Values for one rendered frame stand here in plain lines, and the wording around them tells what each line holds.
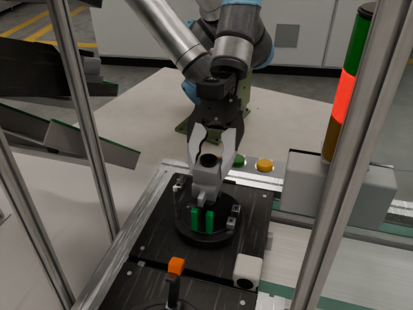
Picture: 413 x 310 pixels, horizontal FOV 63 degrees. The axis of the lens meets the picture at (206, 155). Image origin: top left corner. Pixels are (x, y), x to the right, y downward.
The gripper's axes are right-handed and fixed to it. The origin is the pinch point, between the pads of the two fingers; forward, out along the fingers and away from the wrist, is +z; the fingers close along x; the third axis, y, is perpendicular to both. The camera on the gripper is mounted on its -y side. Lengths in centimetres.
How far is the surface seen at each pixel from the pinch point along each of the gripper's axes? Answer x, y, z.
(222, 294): -6.4, -0.4, 19.9
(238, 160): -2.0, 24.9, -5.4
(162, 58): 130, 271, -129
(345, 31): -51, 262, -172
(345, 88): -17.1, -25.6, -7.9
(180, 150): 18.9, 42.9, -7.6
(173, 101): 32, 64, -28
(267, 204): -10.8, 15.7, 4.0
